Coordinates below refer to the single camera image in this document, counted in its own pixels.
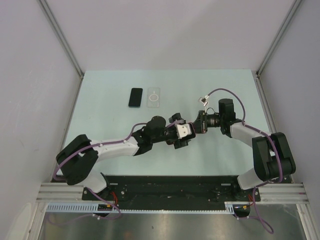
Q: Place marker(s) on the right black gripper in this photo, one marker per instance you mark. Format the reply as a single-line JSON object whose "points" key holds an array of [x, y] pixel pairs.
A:
{"points": [[200, 126]]}

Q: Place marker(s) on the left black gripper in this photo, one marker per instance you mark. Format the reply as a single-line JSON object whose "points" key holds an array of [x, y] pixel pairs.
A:
{"points": [[177, 144]]}

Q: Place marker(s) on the clear phone case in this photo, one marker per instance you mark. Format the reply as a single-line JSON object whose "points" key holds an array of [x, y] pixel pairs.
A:
{"points": [[153, 97]]}

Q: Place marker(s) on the black phone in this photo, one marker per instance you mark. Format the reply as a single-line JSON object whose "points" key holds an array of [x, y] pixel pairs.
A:
{"points": [[135, 98]]}

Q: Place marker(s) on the pink cased phone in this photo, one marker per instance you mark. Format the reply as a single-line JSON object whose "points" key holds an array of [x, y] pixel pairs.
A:
{"points": [[193, 131]]}

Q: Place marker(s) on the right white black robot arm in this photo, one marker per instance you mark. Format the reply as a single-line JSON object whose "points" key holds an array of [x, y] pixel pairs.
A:
{"points": [[272, 156]]}

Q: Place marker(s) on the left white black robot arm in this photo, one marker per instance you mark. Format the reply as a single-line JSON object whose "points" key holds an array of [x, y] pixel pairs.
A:
{"points": [[75, 163]]}

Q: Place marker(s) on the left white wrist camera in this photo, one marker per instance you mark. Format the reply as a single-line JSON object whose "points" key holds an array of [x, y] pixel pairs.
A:
{"points": [[183, 130]]}

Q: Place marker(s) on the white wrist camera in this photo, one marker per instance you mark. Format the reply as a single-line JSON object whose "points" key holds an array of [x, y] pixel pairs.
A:
{"points": [[204, 101], [183, 130]]}

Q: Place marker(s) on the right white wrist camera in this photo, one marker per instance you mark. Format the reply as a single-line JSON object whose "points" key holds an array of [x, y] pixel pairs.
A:
{"points": [[204, 101]]}

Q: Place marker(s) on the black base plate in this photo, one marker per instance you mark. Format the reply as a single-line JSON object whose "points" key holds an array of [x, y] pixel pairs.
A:
{"points": [[215, 188]]}

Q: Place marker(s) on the aluminium frame rail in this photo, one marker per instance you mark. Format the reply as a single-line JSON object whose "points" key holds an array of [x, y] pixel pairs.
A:
{"points": [[277, 193]]}

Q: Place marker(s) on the left aluminium corner post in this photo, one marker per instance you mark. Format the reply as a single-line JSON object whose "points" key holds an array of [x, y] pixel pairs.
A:
{"points": [[57, 30]]}

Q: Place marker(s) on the aluminium corner post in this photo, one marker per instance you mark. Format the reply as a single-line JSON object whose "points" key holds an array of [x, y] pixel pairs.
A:
{"points": [[288, 19], [57, 30]]}

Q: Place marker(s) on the right aluminium corner post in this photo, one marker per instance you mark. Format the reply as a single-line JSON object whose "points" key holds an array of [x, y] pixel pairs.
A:
{"points": [[288, 19]]}

